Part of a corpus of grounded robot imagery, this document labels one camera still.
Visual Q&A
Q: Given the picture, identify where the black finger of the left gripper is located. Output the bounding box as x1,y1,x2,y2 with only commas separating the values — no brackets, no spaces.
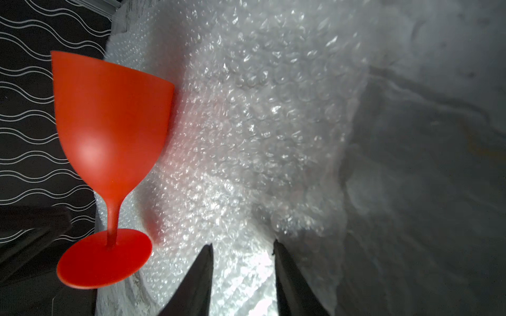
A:
1,205,72,283

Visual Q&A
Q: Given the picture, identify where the red wine glass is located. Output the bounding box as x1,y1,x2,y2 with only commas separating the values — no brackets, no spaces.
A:
51,51,175,290

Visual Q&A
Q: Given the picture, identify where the bubble wrap of red glass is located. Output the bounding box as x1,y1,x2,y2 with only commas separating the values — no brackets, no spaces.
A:
98,1,416,315

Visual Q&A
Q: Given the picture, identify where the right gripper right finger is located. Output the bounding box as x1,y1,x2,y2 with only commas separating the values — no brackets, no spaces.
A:
273,240,329,316

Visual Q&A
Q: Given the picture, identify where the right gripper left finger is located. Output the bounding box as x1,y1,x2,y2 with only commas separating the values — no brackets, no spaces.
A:
159,244,213,316

